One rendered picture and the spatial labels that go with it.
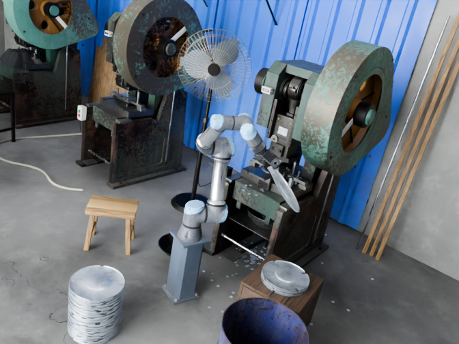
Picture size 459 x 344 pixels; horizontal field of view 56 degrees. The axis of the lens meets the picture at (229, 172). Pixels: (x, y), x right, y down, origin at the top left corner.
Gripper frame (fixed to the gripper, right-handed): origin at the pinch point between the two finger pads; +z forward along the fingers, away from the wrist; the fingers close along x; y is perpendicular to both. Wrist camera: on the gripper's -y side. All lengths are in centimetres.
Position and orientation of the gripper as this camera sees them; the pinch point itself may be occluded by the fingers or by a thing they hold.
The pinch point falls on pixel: (276, 172)
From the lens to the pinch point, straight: 233.6
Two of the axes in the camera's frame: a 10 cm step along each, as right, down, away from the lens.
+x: -7.2, 6.9, -1.1
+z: 4.6, 5.8, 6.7
